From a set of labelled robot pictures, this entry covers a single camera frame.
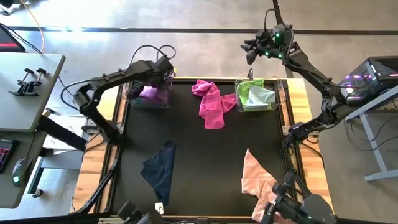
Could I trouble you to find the grey side desk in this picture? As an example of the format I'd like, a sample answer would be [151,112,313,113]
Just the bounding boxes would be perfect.
[0,52,67,209]

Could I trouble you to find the thin black cable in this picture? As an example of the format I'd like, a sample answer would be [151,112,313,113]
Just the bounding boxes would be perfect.
[0,22,44,55]

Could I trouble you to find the black aluminium table frame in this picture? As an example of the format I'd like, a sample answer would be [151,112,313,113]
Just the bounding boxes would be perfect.
[70,76,335,224]

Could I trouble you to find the clear plastic basket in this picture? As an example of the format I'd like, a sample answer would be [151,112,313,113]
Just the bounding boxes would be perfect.
[123,76,174,110]
[234,77,285,113]

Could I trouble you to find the backlit keyboard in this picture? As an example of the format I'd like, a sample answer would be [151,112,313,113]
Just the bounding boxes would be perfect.
[0,139,19,174]

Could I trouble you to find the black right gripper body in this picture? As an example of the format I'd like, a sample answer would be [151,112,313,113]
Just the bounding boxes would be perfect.
[254,29,285,60]

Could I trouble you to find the green towel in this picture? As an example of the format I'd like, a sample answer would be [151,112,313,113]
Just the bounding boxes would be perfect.
[236,78,265,106]

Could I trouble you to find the purple towel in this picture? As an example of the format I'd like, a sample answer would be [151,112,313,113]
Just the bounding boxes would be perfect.
[139,85,170,105]

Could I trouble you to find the computer tower with coloured lights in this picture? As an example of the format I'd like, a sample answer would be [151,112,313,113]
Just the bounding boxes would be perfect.
[338,55,398,108]

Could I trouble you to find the white metal desk frame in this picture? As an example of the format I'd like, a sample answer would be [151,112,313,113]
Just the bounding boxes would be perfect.
[344,86,398,183]

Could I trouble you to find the dark monitor screen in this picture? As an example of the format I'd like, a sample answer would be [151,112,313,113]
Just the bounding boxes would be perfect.
[0,24,26,53]

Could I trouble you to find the black screw clamp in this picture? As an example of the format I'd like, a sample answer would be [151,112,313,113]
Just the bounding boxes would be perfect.
[9,67,35,96]
[20,67,48,97]

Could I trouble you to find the orange cable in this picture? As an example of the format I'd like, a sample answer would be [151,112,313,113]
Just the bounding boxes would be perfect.
[19,0,46,54]

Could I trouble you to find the dark grey towel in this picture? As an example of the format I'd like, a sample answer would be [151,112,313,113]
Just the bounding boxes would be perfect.
[127,82,146,100]

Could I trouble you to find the navy towel with white tag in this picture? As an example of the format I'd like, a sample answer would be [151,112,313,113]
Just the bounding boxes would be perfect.
[139,139,177,215]

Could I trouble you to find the light blue towel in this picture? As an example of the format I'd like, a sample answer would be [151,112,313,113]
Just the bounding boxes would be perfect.
[244,85,277,112]

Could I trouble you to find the black computer mouse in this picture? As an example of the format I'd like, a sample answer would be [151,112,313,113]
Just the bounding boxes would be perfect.
[11,157,34,188]

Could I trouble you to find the white paper sheets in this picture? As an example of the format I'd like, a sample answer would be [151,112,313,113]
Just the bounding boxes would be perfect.
[42,113,88,156]

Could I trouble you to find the black desk support beam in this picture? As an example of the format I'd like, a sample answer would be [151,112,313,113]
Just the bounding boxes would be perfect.
[36,114,88,152]

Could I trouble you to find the peach towel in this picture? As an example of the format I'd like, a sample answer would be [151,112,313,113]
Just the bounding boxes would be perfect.
[241,148,280,223]

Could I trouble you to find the pink towel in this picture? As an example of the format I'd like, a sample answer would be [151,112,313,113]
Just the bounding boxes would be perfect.
[191,79,239,130]

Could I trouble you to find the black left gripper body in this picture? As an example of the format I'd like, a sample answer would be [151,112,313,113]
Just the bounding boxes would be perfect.
[148,57,175,91]

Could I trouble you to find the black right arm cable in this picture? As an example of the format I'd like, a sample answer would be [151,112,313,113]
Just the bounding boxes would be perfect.
[263,8,295,66]

